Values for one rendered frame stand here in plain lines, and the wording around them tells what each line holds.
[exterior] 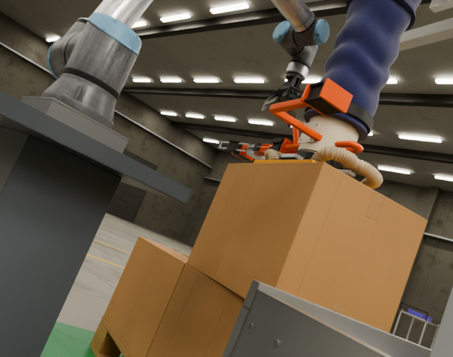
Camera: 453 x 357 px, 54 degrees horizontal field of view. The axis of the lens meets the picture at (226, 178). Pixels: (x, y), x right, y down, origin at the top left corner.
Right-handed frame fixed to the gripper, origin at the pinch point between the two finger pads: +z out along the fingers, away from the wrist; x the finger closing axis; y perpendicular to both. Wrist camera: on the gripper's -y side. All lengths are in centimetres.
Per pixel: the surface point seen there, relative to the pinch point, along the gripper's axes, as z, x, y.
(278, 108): 15, -26, 52
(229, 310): 73, -16, 50
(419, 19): -454, 409, -428
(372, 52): -18, -2, 51
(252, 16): -440, 218, -729
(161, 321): 89, -17, 11
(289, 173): 31, -18, 56
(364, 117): 3, 2, 53
